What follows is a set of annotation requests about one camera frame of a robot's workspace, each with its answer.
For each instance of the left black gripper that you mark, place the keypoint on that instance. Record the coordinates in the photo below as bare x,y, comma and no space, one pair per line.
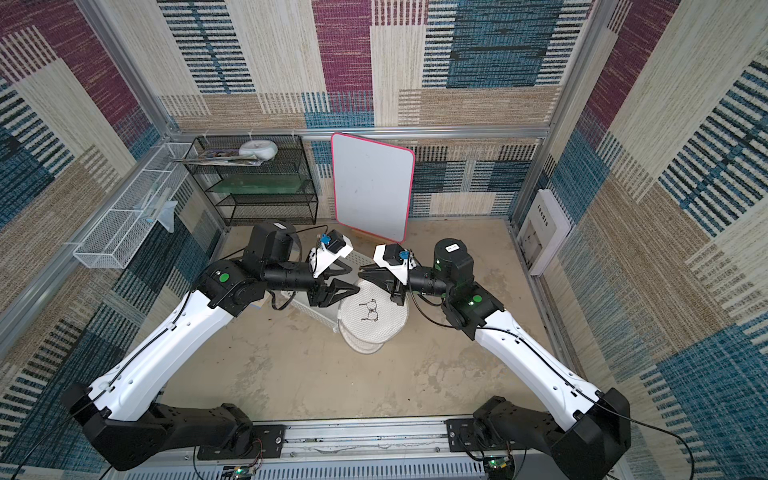
324,294

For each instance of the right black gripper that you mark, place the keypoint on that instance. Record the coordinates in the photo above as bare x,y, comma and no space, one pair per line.
398,281

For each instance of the white mesh laundry bag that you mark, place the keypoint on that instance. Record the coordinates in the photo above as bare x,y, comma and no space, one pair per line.
369,319

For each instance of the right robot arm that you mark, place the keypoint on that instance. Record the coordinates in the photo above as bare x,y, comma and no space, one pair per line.
585,431

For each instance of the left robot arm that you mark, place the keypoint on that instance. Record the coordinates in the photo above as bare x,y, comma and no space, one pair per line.
118,411

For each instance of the pink framed whiteboard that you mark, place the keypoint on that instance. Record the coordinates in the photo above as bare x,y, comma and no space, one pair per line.
372,184

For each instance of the green board in shelf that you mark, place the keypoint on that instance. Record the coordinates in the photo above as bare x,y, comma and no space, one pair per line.
260,185

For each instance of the black mesh shelf rack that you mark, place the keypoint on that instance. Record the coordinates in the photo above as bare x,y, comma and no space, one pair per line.
244,210

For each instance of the white round object on shelf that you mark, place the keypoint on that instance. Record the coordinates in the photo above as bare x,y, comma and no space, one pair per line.
258,150

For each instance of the magazines on shelf top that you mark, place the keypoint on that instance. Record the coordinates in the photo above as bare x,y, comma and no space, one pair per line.
225,158

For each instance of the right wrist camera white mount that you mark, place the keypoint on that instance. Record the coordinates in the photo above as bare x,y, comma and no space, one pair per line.
392,254

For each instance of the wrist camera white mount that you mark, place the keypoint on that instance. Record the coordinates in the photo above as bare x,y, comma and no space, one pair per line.
392,254
331,247

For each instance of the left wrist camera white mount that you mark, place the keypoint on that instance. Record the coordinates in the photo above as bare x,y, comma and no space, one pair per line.
331,247

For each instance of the white Inedia wall calendar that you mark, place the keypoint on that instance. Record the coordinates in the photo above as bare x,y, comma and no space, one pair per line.
543,232

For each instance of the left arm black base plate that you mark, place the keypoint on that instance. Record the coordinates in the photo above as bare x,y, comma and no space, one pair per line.
258,441

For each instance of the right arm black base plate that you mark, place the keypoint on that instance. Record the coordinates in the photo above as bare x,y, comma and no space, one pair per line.
467,434

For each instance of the white wire wall basket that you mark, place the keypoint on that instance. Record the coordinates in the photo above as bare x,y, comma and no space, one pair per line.
147,201

